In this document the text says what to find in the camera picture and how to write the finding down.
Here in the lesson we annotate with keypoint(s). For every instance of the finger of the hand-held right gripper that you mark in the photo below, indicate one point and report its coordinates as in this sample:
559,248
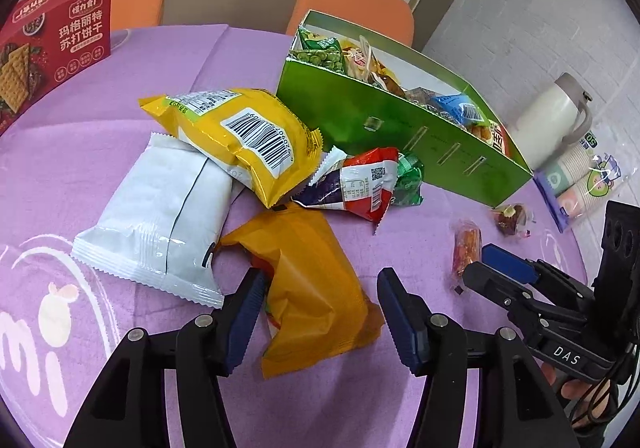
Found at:
505,264
492,285

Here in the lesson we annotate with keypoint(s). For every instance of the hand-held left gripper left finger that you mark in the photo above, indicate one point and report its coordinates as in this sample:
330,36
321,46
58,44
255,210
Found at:
245,323

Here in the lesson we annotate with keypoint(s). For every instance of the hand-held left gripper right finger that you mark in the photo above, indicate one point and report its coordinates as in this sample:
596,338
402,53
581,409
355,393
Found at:
400,328

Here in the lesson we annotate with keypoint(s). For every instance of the small orange red snack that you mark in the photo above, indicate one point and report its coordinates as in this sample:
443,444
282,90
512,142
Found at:
466,248

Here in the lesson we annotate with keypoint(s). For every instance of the orange snack packet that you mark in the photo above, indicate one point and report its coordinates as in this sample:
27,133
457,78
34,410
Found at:
310,278

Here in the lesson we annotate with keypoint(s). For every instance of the clear brown snack packet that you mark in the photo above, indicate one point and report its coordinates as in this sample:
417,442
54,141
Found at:
479,132

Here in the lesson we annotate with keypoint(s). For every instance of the small blue snack packet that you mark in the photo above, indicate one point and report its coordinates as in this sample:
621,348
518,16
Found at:
455,108

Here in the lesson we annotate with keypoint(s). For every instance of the green cardboard box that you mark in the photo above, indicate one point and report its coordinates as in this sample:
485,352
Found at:
400,128

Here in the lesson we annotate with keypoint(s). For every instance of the long clear yellow snack packet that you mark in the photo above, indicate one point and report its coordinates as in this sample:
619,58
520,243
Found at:
360,58

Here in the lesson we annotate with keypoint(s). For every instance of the green pea snack packet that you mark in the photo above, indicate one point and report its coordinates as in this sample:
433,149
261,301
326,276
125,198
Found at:
320,53

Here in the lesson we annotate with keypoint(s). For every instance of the person's right hand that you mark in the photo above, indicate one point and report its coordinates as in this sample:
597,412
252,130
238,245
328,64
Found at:
580,390

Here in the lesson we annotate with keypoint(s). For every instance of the small brown wrapped candy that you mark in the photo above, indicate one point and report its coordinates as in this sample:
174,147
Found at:
510,218

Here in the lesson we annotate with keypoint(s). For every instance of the pack of paper cups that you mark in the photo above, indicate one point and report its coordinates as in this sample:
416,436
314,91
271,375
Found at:
585,178

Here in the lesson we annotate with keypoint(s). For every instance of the small green snack packet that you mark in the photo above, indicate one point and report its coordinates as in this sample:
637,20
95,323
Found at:
410,178

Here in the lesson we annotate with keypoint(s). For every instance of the white snack packet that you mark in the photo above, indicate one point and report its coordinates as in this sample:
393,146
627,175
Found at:
150,228

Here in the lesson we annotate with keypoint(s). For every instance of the white thermos jug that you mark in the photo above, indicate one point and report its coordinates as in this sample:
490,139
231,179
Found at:
545,118

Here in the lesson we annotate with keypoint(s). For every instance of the small red purple snack packet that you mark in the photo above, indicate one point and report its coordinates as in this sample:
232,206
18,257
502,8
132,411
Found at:
355,183

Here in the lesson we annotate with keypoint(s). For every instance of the yellow barcode snack packet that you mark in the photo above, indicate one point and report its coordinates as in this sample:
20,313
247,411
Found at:
240,138

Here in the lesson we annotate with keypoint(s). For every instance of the purple tablecloth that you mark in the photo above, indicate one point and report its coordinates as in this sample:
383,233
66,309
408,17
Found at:
75,153

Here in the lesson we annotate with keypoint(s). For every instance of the red cracker box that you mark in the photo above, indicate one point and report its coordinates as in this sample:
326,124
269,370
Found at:
50,53

